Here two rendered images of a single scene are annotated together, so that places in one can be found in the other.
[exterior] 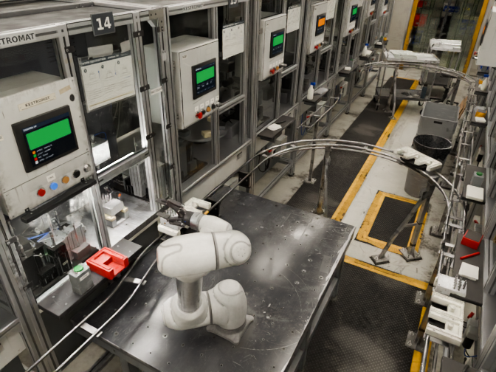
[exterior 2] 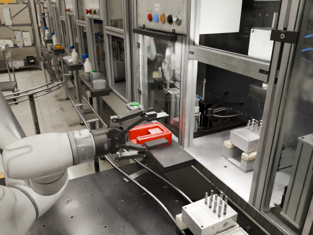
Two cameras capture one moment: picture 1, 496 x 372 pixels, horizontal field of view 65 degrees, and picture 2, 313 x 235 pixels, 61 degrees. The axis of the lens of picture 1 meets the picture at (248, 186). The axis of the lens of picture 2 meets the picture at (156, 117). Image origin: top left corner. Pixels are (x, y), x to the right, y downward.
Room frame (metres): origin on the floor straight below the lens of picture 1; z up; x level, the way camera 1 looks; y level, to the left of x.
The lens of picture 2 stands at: (2.10, -0.14, 1.47)
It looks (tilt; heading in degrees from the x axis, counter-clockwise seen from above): 23 degrees down; 126
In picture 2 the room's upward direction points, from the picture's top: straight up
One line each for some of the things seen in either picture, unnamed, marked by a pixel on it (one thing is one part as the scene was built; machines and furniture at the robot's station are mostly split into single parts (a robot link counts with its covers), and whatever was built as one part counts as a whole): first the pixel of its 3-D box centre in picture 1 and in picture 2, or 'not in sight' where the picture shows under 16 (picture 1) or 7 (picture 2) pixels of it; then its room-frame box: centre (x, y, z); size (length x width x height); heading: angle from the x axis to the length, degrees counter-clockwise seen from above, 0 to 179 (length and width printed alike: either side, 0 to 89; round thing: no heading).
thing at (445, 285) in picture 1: (452, 284); not in sight; (1.39, -1.01, 0.92); 0.13 x 0.10 x 0.09; 63
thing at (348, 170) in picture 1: (374, 123); not in sight; (5.71, -1.93, 0.01); 5.85 x 0.59 x 0.01; 153
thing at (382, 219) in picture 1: (394, 220); not in sight; (3.17, -1.47, 0.01); 1.00 x 0.55 x 0.01; 153
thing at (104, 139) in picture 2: (186, 217); (108, 140); (1.60, 0.31, 1.12); 0.09 x 0.07 x 0.08; 63
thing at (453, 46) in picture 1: (440, 66); not in sight; (7.39, -3.50, 0.48); 0.84 x 0.58 x 0.97; 161
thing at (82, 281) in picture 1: (79, 277); (136, 115); (1.31, 0.77, 0.97); 0.08 x 0.08 x 0.12; 63
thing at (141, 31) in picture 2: (60, 197); (153, 31); (1.39, 0.80, 1.37); 0.36 x 0.04 x 0.04; 153
